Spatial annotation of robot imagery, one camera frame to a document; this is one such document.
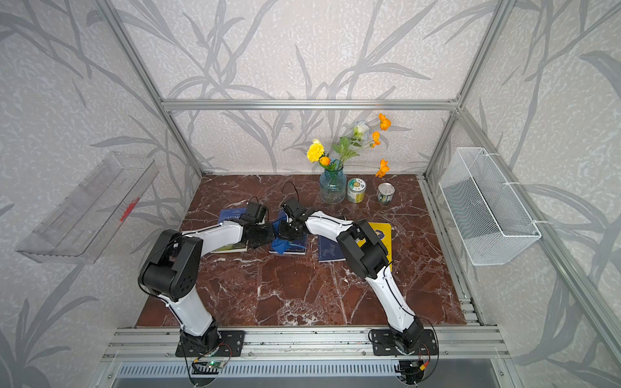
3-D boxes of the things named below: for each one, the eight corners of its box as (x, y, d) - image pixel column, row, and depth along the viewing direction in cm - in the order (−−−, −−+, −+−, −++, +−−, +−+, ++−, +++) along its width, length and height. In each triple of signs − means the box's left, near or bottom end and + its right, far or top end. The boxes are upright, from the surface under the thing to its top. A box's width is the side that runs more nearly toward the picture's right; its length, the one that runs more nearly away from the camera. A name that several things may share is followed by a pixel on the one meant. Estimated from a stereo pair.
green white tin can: (347, 203, 111) (348, 191, 105) (346, 190, 117) (347, 178, 110) (364, 203, 111) (366, 191, 105) (362, 190, 117) (365, 178, 110)
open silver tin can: (377, 203, 112) (380, 195, 107) (375, 190, 117) (377, 182, 112) (393, 203, 112) (396, 195, 107) (390, 190, 117) (393, 182, 112)
